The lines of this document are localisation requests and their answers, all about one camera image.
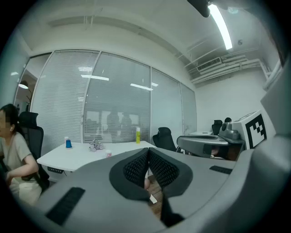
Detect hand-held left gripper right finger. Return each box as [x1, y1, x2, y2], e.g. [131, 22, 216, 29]
[148, 147, 237, 228]

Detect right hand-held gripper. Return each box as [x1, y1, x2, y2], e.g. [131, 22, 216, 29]
[176, 110, 268, 158]

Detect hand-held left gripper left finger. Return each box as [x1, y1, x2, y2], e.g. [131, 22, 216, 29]
[36, 147, 168, 233]

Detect white office desk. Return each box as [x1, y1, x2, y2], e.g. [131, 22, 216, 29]
[188, 130, 214, 137]
[36, 140, 158, 173]

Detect black mesh office chair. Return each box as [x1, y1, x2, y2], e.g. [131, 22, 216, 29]
[17, 111, 50, 192]
[211, 119, 223, 136]
[152, 127, 183, 153]

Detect crumpled grey wrapper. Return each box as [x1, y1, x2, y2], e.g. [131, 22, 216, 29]
[89, 139, 105, 152]

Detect white air vent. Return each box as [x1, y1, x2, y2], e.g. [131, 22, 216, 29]
[196, 57, 223, 72]

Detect white ceiling pipes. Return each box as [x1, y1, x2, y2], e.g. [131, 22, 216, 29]
[184, 46, 262, 84]

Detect black coat stand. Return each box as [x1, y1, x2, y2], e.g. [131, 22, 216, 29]
[25, 88, 33, 112]

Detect ceiling tube light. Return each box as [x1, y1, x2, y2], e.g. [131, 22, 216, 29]
[207, 4, 233, 51]

